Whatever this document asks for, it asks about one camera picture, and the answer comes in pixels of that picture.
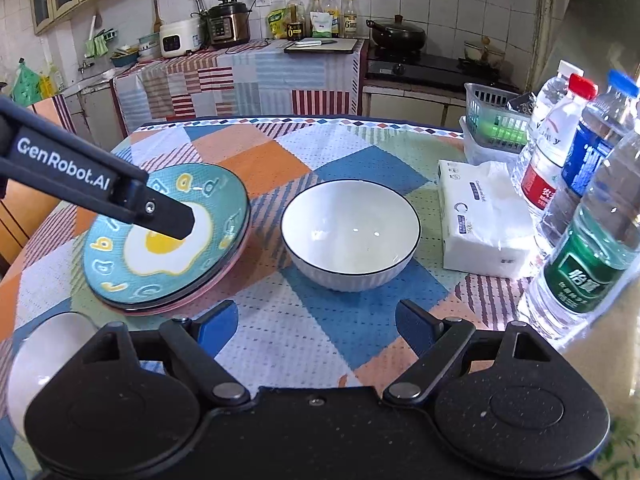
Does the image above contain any patchwork table cloth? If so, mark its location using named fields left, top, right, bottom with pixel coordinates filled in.
left=0, top=116, right=566, bottom=480

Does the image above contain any white rice cooker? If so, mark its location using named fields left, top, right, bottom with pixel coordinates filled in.
left=160, top=16, right=204, bottom=58

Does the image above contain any black wok on stove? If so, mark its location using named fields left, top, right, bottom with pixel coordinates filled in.
left=366, top=14, right=426, bottom=52

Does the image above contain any green label water bottle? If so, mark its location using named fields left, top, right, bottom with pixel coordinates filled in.
left=516, top=131, right=639, bottom=348

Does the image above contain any patchwork counter cloth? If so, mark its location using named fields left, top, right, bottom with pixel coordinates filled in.
left=114, top=40, right=368, bottom=133

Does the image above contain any teal fried egg plate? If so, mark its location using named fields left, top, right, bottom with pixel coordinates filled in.
left=82, top=162, right=250, bottom=312

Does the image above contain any red label water bottle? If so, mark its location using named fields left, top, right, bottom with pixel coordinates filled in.
left=520, top=74, right=598, bottom=222

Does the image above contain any black gas stove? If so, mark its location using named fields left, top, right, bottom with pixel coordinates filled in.
left=366, top=51, right=518, bottom=92

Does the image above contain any white bowl dark rim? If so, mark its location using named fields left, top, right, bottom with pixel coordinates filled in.
left=280, top=179, right=421, bottom=292

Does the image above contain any white tissue pack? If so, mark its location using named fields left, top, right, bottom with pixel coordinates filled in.
left=437, top=159, right=534, bottom=278

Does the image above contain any blue label water bottle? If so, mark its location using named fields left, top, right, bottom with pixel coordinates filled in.
left=536, top=70, right=639, bottom=258

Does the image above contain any white ribbed bowl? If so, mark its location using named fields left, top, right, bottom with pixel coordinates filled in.
left=6, top=312, right=98, bottom=440

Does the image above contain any plastic basket with items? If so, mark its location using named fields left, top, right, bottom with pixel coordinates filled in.
left=459, top=82, right=530, bottom=170

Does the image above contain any clear cap water bottle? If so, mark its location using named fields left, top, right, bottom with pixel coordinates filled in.
left=521, top=60, right=585, bottom=165

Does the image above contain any black cutting board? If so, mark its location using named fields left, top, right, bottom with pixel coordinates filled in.
left=284, top=38, right=358, bottom=54

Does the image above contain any wooden chair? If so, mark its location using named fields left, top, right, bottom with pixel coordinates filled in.
left=0, top=96, right=75, bottom=273

